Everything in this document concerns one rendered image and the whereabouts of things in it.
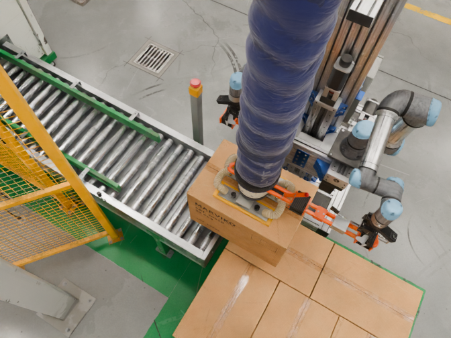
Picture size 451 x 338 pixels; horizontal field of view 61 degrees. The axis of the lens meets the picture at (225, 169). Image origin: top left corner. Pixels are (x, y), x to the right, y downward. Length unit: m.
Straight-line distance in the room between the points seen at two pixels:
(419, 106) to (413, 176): 1.96
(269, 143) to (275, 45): 0.48
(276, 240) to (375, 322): 0.90
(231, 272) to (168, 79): 2.14
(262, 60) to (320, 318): 1.76
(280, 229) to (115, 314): 1.52
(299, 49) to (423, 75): 3.49
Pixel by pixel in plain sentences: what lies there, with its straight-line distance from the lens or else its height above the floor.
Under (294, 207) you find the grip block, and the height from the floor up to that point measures 1.23.
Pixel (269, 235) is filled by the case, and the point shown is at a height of 1.07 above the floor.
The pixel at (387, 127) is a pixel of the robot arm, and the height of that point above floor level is 1.61.
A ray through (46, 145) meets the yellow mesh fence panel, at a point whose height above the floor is 1.44.
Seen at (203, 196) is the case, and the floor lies 1.07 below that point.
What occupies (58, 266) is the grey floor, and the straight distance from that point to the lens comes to 3.23.
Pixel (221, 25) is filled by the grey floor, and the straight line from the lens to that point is 4.39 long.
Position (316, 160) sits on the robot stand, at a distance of 2.41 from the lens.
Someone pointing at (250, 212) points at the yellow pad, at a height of 1.09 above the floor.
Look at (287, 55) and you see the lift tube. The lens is 1.05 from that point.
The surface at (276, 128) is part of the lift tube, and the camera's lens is 1.33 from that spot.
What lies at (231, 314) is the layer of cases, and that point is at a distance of 2.41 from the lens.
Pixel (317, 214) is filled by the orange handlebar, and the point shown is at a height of 1.22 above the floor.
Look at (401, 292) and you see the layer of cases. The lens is 2.69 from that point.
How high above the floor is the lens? 2.94
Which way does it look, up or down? 63 degrees down
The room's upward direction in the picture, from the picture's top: 4 degrees clockwise
